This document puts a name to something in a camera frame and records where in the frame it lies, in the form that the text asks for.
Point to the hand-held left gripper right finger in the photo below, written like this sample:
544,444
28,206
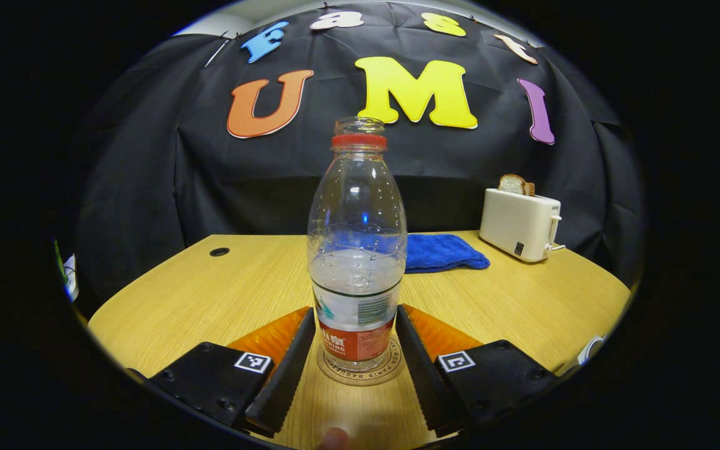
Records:
419,375

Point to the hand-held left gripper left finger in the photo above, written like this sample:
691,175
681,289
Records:
285,375

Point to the round wooden coaster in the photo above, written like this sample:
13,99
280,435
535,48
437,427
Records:
360,377

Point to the clear plastic water bottle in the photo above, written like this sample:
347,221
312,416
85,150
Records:
357,219

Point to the blue towel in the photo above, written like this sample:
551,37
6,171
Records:
444,253

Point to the black desk grommet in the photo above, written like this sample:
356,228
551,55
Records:
219,252

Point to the white toaster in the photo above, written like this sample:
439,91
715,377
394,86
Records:
516,222

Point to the bread slice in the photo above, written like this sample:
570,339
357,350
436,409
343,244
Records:
515,185

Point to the black backdrop cloth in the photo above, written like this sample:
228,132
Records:
147,156

